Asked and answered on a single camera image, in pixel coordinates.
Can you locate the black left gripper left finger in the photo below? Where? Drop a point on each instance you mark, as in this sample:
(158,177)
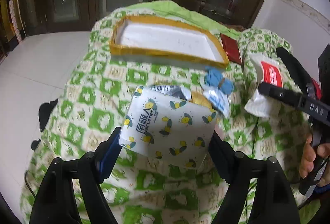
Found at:
(106,155)

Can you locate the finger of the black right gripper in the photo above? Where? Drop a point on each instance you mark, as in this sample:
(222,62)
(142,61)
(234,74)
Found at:
(285,96)
(299,75)

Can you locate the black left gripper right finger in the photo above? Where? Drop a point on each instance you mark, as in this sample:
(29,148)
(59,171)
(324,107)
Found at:
(221,154)

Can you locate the white red label snack bag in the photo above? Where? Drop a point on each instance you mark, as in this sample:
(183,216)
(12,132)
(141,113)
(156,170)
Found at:
(261,104)

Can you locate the white lemon print tissue pack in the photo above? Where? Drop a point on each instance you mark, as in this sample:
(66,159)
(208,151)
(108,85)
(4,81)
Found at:
(167,128)

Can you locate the blue cloth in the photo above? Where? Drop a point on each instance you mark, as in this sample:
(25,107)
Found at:
(214,78)

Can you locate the person's right hand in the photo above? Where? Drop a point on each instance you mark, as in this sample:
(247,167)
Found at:
(309,155)

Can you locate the green white patterned quilt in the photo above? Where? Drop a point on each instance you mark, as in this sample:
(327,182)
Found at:
(145,190)

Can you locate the white blue label packet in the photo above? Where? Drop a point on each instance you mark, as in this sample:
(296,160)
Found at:
(218,99)

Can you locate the yellow plush toy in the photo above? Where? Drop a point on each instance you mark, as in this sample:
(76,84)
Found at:
(200,99)

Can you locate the silver green label bag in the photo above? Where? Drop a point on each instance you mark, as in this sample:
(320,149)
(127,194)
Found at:
(177,91)

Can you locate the white foam tray gold rim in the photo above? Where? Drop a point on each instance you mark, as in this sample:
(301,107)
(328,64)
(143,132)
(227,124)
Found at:
(157,40)

